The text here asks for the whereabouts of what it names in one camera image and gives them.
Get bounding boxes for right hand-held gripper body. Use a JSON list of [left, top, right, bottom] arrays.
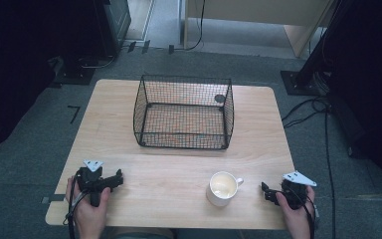
[[278, 170, 318, 211]]

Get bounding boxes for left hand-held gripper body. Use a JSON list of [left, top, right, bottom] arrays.
[[76, 159, 117, 208]]

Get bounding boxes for person's right hand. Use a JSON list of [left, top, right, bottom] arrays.
[[275, 184, 316, 233]]

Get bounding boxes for person's left hand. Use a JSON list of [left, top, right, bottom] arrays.
[[65, 176, 112, 233]]

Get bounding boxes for white cup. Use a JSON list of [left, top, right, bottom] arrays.
[[206, 170, 245, 208]]

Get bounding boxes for grey tape strip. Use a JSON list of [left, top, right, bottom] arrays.
[[41, 194, 67, 205]]

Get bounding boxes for black cabinet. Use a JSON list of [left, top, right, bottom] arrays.
[[94, 0, 132, 59]]

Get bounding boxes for light wooden desk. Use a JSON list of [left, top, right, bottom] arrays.
[[182, 0, 334, 59]]

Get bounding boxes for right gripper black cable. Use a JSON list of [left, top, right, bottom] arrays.
[[286, 184, 316, 239]]

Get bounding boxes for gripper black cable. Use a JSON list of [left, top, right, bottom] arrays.
[[62, 170, 92, 239], [286, 184, 316, 239]]

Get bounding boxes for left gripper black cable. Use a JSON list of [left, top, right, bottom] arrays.
[[62, 170, 92, 239]]

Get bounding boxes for long black floor cable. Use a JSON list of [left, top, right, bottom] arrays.
[[323, 109, 338, 239]]

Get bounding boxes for looped black floor cables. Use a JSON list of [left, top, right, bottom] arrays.
[[281, 95, 330, 129]]

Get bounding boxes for black wire mesh basket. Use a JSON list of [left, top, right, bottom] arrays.
[[132, 74, 236, 150]]

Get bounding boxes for black stand base plate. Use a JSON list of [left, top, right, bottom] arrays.
[[280, 70, 330, 98]]

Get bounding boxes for thin black curved cable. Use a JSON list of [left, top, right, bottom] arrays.
[[79, 54, 117, 70]]

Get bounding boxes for black hanging cable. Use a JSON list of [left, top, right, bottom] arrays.
[[173, 0, 207, 53]]

